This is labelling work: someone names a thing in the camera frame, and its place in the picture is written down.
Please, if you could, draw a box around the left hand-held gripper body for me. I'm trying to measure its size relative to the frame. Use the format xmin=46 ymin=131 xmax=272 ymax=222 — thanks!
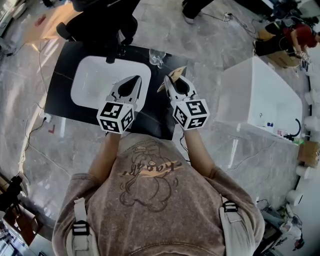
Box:
xmin=96 ymin=91 xmax=140 ymax=136

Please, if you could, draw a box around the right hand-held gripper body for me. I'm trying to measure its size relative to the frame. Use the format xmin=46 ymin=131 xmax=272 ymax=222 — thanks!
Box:
xmin=170 ymin=92 xmax=210 ymax=132

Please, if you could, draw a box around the clear drinking glass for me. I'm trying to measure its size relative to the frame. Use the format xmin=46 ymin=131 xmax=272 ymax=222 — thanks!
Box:
xmin=148 ymin=48 xmax=166 ymax=70

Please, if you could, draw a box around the person's right forearm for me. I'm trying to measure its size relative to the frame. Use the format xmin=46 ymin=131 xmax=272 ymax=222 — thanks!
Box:
xmin=183 ymin=128 xmax=216 ymax=180

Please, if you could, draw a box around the person's left forearm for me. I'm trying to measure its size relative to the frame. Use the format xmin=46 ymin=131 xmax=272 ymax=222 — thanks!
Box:
xmin=88 ymin=131 xmax=124 ymax=180

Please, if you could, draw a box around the white sink basin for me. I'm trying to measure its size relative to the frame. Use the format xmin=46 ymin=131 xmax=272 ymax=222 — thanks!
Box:
xmin=70 ymin=55 xmax=152 ymax=111

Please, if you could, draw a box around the dark wooden vanity cabinet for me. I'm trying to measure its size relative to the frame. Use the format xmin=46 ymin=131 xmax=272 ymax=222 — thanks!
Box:
xmin=44 ymin=41 xmax=189 ymax=141

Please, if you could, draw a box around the black sink faucet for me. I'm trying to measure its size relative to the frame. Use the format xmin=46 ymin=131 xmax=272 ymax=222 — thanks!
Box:
xmin=105 ymin=42 xmax=126 ymax=65

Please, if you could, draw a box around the white bathtub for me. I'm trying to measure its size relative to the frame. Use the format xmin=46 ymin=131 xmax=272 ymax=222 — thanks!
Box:
xmin=215 ymin=56 xmax=304 ymax=146

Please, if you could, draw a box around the black office chair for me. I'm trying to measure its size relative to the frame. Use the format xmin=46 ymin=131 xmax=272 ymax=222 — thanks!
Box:
xmin=55 ymin=0 xmax=139 ymax=55

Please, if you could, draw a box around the light wooden table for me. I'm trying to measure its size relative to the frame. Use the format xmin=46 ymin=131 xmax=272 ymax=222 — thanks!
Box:
xmin=24 ymin=4 xmax=84 ymax=45

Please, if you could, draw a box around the cardboard box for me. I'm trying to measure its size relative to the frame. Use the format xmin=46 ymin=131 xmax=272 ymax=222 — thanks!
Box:
xmin=297 ymin=140 xmax=320 ymax=167
xmin=257 ymin=28 xmax=301 ymax=69

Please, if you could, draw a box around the black bathtub faucet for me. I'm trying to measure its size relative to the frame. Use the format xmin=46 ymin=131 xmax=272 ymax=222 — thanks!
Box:
xmin=283 ymin=117 xmax=302 ymax=141

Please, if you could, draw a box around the brown printed t-shirt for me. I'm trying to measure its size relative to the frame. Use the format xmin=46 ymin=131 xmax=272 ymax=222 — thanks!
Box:
xmin=51 ymin=132 xmax=266 ymax=256

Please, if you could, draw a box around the white cylinder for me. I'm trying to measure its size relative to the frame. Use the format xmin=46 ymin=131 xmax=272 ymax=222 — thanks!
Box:
xmin=303 ymin=115 xmax=320 ymax=134
xmin=285 ymin=189 xmax=304 ymax=206
xmin=295 ymin=164 xmax=311 ymax=180

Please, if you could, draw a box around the black power cable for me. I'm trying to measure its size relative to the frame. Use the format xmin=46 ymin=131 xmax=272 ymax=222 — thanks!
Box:
xmin=23 ymin=117 xmax=47 ymax=151

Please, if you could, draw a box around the beige backpack strap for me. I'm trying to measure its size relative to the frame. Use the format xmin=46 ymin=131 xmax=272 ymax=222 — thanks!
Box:
xmin=219 ymin=199 xmax=256 ymax=256
xmin=66 ymin=197 xmax=101 ymax=256

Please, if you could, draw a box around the black camera tripod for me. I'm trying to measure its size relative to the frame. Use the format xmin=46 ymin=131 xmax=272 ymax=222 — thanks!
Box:
xmin=0 ymin=174 xmax=25 ymax=214

